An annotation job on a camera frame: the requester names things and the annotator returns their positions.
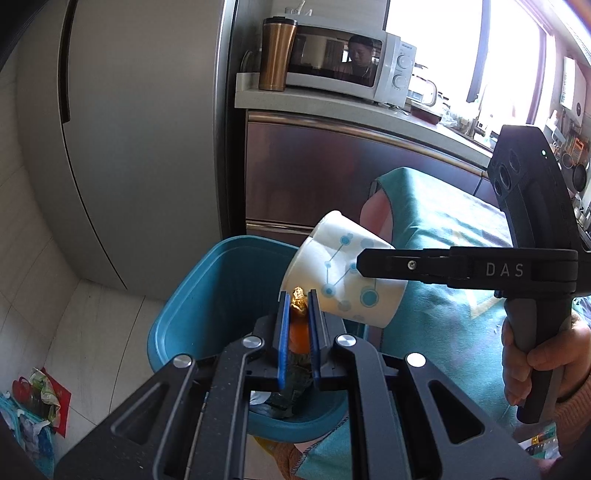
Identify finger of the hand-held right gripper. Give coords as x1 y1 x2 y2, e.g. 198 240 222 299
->
356 247 472 284

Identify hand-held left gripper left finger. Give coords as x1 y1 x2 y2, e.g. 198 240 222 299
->
54 288 296 480

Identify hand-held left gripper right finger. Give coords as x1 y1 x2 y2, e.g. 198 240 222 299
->
306 288 543 480

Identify orange gold wrapper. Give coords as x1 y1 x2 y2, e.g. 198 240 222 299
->
279 286 320 411

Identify white blue-dotted paper cup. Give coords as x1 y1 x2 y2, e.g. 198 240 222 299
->
279 210 408 329

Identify teal plastic bin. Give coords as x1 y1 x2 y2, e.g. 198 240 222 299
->
147 235 370 444

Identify person's right forearm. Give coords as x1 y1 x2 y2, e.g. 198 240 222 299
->
551 374 591 460

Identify person's right hand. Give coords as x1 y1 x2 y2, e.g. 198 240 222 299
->
501 313 591 408

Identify teal cloth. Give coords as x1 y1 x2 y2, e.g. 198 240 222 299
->
295 167 546 480

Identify pink plastic stool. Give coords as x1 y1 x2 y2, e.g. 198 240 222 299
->
358 188 395 243

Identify metal faucet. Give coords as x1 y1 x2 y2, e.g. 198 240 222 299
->
468 83 491 139

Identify orange knitted cloth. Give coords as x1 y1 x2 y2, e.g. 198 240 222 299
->
277 442 315 480

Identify brown kitchen cabinet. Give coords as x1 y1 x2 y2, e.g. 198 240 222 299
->
242 108 499 241

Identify white electric kettle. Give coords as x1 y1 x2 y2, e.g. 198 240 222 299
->
406 74 438 108

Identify white microwave oven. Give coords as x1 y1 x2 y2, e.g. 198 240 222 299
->
284 25 419 104

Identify colourful printed package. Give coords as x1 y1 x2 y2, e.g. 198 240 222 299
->
519 431 561 462

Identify red bag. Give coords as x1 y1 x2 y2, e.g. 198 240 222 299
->
13 367 72 438

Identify grey refrigerator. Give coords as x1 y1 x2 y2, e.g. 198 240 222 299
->
14 0 238 301

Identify crumpled green white plastic bag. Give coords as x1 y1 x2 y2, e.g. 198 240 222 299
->
28 368 62 428

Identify white countertop holder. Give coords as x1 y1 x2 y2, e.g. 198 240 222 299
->
238 48 264 88

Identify copper travel tumbler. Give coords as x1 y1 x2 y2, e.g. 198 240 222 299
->
257 16 298 92

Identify white wall water heater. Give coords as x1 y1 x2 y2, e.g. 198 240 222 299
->
560 56 579 126

